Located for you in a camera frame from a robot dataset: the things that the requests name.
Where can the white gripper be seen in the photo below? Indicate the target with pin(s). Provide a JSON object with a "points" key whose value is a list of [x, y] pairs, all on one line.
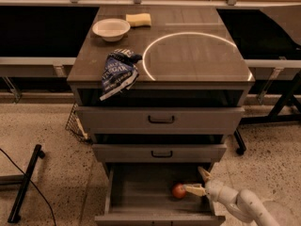
{"points": [[213, 189]]}

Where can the black table leg frame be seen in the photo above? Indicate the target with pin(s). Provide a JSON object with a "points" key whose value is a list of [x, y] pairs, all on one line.
{"points": [[286, 89]]}

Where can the black metal floor stand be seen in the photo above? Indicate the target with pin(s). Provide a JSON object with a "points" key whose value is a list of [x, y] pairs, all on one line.
{"points": [[24, 179]]}

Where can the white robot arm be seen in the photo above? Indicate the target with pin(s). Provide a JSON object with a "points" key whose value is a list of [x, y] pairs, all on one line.
{"points": [[243, 205]]}

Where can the yellow sponge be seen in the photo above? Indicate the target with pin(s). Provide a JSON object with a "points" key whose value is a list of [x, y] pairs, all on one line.
{"points": [[141, 19]]}

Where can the blue chip bag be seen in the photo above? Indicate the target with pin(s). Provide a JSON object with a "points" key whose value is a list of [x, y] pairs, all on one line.
{"points": [[120, 72]]}

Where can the top grey drawer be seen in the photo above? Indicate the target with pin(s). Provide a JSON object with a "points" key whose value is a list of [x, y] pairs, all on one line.
{"points": [[160, 120]]}

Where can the white bowl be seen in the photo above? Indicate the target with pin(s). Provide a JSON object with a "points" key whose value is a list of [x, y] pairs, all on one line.
{"points": [[111, 29]]}

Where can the grey drawer cabinet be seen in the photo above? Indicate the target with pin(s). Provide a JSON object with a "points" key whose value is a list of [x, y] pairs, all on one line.
{"points": [[185, 47]]}

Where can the middle grey drawer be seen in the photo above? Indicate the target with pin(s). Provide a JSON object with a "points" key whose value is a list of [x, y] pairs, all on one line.
{"points": [[159, 153]]}

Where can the red orange apple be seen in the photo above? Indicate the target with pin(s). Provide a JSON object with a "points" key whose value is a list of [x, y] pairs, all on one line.
{"points": [[178, 191]]}

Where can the wire mesh basket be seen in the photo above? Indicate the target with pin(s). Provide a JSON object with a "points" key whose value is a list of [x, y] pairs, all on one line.
{"points": [[74, 126]]}

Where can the open bottom grey drawer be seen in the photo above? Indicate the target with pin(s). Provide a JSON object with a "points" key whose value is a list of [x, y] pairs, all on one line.
{"points": [[140, 194]]}

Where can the grey metal rail frame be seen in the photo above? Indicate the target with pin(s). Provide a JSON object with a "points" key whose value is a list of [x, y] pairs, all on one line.
{"points": [[35, 66]]}

